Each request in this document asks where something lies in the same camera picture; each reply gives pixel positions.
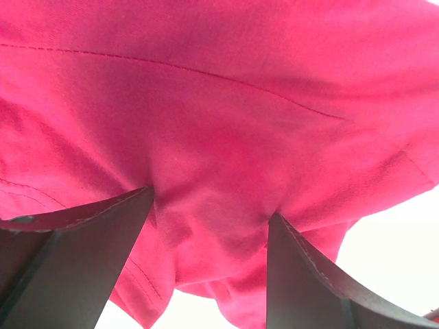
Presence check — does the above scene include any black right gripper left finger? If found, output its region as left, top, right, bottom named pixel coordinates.
left=1, top=187, right=154, bottom=328

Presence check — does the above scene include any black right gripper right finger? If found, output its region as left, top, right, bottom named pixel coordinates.
left=266, top=213, right=438, bottom=329

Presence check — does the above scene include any pink t shirt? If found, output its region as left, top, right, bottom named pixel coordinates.
left=1, top=1, right=438, bottom=328

